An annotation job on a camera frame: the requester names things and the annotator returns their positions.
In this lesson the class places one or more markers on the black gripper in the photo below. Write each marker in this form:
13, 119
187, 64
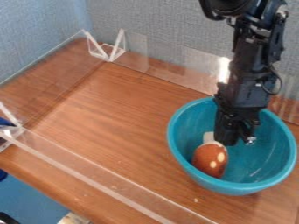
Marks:
241, 98

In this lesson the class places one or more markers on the brown toy mushroom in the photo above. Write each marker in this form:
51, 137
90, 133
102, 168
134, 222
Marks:
210, 157

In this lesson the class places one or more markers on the blue plastic bowl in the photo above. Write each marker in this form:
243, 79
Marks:
257, 166

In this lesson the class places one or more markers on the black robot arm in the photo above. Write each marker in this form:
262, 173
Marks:
258, 21

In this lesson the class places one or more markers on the clear acrylic back barrier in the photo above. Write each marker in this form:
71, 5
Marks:
197, 70

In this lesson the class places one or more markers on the clear acrylic barrier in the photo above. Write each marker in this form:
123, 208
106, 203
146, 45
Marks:
146, 201
197, 70

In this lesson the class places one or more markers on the clear acrylic front barrier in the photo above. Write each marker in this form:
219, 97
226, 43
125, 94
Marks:
146, 201

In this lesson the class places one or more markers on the clear acrylic corner bracket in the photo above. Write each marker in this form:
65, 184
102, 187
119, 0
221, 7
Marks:
106, 51

